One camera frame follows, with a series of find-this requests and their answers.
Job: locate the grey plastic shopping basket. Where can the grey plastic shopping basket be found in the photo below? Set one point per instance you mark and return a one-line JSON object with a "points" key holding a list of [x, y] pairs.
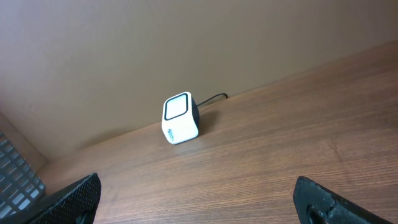
{"points": [[20, 186]]}

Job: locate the white barcode scanner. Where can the white barcode scanner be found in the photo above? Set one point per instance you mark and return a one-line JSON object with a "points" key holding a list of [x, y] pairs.
{"points": [[180, 118]]}

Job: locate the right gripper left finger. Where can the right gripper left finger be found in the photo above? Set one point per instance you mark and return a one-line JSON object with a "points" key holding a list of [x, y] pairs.
{"points": [[77, 203]]}

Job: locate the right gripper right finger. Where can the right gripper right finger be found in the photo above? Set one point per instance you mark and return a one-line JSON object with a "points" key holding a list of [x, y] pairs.
{"points": [[316, 204]]}

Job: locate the beige cardboard partition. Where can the beige cardboard partition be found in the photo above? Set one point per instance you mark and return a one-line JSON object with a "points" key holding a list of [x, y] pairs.
{"points": [[74, 73]]}

